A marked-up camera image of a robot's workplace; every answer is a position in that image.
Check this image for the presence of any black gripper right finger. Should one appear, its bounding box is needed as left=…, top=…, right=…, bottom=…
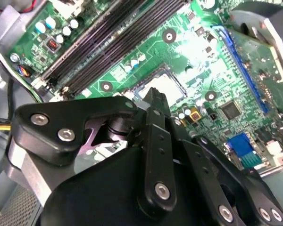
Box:
left=159, top=90, right=283, bottom=226

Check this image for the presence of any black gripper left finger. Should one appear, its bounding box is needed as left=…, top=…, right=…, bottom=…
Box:
left=10, top=87, right=177, bottom=214

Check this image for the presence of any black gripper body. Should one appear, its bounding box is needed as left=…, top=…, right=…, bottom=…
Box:
left=40, top=145, right=227, bottom=226

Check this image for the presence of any metal socket cover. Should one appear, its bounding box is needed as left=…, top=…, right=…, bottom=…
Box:
left=132, top=100, right=149, bottom=112

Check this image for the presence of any silver CPU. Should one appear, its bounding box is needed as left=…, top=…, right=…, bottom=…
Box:
left=141, top=73, right=183, bottom=105

